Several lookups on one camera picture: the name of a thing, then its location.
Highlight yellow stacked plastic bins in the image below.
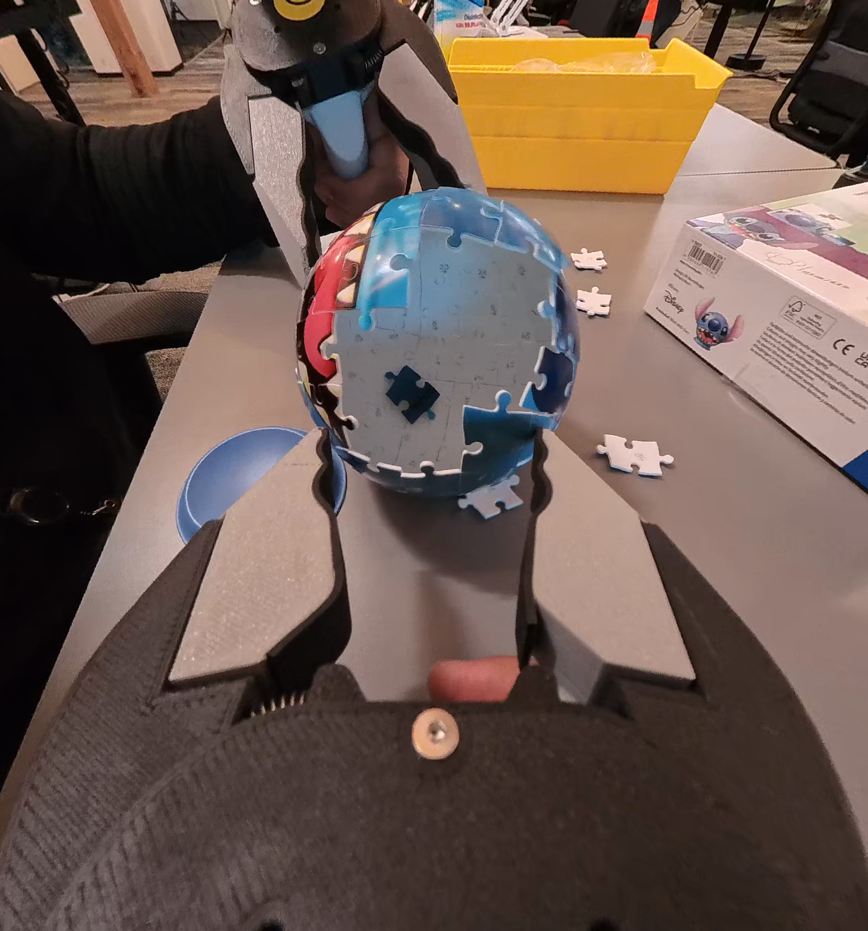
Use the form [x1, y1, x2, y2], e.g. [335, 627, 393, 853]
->
[445, 36, 733, 196]

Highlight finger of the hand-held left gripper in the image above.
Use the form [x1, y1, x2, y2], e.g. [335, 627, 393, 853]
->
[247, 95, 327, 289]
[378, 20, 489, 194]

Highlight blue white packet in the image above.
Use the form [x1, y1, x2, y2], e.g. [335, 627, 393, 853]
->
[434, 0, 487, 46]

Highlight white cartoon print puzzle box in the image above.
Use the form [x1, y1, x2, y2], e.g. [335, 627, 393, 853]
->
[643, 175, 868, 521]

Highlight black office chair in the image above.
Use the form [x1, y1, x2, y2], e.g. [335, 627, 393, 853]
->
[769, 0, 868, 170]

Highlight black metal frame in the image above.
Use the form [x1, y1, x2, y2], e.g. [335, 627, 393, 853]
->
[0, 0, 86, 125]

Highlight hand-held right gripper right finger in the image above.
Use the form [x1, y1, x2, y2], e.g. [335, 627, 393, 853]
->
[515, 431, 698, 705]

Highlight person's left hand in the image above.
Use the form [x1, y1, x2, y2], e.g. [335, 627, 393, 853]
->
[314, 133, 415, 230]

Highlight black floor stand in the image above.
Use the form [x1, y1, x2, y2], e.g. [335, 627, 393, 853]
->
[703, 0, 770, 66]

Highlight person's right hand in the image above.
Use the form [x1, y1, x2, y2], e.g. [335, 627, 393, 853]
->
[428, 655, 540, 704]

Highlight clear plastic bag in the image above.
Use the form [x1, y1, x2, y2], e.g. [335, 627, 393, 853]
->
[510, 49, 657, 75]

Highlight blue puzzle ball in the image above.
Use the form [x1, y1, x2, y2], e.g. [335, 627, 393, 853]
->
[297, 185, 580, 499]

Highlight person's black clothed torso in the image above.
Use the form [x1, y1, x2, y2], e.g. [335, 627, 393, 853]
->
[0, 65, 166, 852]

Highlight blue round ball stand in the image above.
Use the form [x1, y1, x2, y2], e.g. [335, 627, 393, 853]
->
[176, 428, 348, 545]

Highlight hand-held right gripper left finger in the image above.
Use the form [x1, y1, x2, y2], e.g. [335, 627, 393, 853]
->
[165, 428, 353, 686]

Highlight wooden post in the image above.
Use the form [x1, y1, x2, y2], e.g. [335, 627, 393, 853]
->
[88, 0, 160, 99]

